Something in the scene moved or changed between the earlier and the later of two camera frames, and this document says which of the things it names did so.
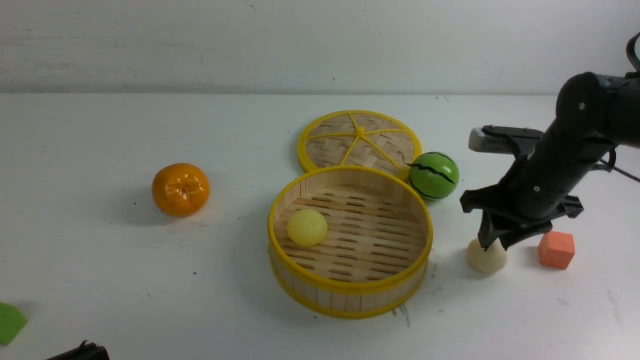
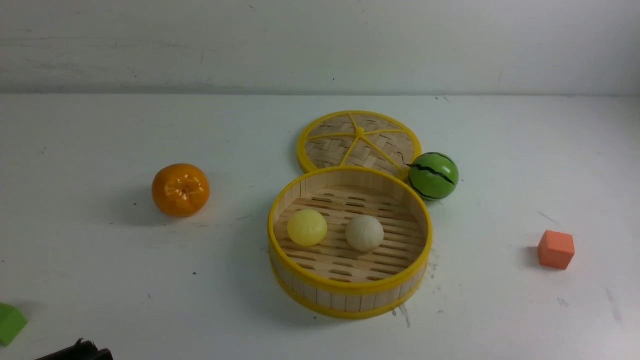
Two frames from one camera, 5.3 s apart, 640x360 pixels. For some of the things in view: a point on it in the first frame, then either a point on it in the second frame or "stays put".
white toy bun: [488, 261] → [364, 233]
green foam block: [12, 323] stays put
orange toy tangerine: [180, 189] stays put
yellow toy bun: [307, 227] stays put
